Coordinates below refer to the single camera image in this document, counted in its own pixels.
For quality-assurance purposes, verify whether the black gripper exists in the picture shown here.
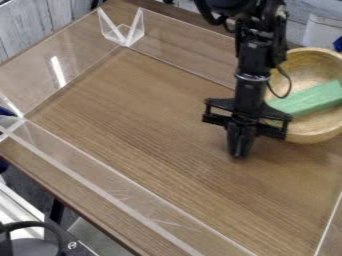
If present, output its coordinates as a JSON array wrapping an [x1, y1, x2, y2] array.
[[202, 74, 293, 158]]

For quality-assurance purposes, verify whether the green rectangular block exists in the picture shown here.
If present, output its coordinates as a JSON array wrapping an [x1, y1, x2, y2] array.
[[267, 79, 342, 116]]

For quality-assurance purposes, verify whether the brown wooden bowl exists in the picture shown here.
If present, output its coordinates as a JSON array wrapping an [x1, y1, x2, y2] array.
[[266, 48, 342, 144]]

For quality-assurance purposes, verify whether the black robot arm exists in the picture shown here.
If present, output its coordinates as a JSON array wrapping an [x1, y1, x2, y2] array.
[[194, 0, 293, 158]]

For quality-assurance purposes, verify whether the white cylindrical container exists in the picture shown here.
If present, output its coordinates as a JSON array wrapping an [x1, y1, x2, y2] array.
[[302, 14, 342, 53]]

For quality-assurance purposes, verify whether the black table leg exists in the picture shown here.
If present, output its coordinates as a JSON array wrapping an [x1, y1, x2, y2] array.
[[49, 199, 65, 224]]

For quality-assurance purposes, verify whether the clear acrylic corner bracket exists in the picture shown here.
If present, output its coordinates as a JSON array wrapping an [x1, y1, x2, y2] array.
[[96, 8, 144, 47]]

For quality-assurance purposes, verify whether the grey metal base plate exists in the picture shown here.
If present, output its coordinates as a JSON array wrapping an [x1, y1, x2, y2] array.
[[44, 216, 135, 256]]

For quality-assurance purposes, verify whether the clear acrylic front wall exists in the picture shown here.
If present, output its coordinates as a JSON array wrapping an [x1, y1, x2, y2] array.
[[0, 100, 256, 256]]

